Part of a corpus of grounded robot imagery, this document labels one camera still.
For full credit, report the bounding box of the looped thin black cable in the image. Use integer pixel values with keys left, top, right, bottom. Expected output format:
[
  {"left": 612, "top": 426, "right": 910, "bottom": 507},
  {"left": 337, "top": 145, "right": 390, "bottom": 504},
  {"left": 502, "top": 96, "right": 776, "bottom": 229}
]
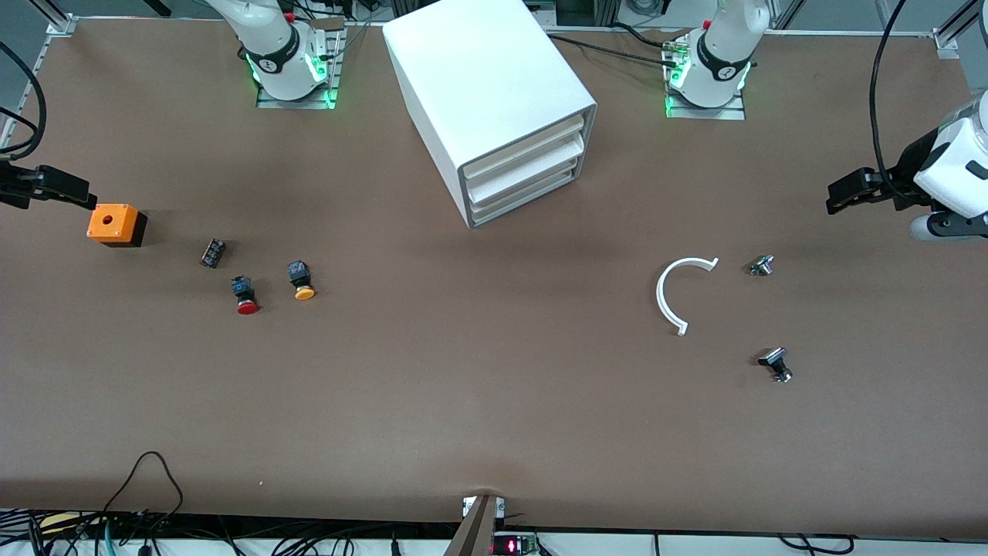
[{"left": 100, "top": 451, "right": 185, "bottom": 534}]

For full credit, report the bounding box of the white drawer cabinet housing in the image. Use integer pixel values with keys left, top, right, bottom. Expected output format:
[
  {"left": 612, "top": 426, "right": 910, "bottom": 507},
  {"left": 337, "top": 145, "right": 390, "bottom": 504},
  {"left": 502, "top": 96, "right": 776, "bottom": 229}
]
[{"left": 382, "top": 0, "right": 599, "bottom": 230}]

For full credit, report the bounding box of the orange black button enclosure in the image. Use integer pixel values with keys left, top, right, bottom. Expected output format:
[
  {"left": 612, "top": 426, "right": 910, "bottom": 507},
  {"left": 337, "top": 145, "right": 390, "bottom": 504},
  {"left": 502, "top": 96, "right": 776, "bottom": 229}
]
[{"left": 86, "top": 203, "right": 148, "bottom": 248}]

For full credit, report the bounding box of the device with red display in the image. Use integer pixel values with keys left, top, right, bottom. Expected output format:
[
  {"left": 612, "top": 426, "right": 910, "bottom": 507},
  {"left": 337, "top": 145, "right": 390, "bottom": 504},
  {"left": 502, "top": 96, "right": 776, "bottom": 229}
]
[{"left": 491, "top": 531, "right": 539, "bottom": 556}]

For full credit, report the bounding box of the aluminium frame profile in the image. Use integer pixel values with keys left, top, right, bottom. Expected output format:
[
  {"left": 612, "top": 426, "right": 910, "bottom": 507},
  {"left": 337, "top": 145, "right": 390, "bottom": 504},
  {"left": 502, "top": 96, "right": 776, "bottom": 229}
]
[
  {"left": 29, "top": 0, "right": 78, "bottom": 36},
  {"left": 932, "top": 0, "right": 988, "bottom": 59}
]

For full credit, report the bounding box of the brown camera post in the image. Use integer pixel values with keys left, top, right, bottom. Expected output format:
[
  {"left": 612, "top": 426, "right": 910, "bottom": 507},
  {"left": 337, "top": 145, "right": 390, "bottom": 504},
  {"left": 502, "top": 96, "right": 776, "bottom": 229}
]
[{"left": 444, "top": 494, "right": 499, "bottom": 556}]

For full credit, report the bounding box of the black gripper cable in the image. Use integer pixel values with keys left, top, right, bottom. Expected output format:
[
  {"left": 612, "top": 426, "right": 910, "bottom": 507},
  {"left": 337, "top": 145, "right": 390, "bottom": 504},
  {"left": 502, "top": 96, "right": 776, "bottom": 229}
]
[
  {"left": 0, "top": 40, "right": 49, "bottom": 161},
  {"left": 869, "top": 0, "right": 913, "bottom": 203}
]

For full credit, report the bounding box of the yellow push button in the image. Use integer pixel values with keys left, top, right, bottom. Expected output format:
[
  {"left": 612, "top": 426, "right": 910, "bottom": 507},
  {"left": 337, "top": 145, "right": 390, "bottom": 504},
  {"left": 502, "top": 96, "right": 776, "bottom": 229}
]
[{"left": 287, "top": 260, "right": 316, "bottom": 301}]

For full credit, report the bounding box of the tangled black cable bundle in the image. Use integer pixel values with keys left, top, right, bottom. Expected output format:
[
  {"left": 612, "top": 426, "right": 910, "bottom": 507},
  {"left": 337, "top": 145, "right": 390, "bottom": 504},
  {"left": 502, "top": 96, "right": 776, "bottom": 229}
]
[{"left": 0, "top": 506, "right": 464, "bottom": 556}]

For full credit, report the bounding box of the red push button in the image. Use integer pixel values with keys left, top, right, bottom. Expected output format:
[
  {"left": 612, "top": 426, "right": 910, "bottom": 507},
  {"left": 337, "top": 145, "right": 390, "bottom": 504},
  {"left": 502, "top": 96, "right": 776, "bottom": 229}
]
[{"left": 231, "top": 276, "right": 261, "bottom": 316}]

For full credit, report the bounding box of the white curved plastic arc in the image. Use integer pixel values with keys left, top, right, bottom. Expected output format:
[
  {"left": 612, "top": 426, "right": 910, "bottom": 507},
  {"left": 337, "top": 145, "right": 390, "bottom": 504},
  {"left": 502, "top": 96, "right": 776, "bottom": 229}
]
[{"left": 656, "top": 257, "right": 720, "bottom": 337}]

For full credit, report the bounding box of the black power cable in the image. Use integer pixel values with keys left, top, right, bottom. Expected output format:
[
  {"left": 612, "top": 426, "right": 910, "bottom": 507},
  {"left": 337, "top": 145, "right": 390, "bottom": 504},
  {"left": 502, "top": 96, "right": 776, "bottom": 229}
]
[
  {"left": 608, "top": 21, "right": 678, "bottom": 49},
  {"left": 544, "top": 33, "right": 682, "bottom": 69}
]

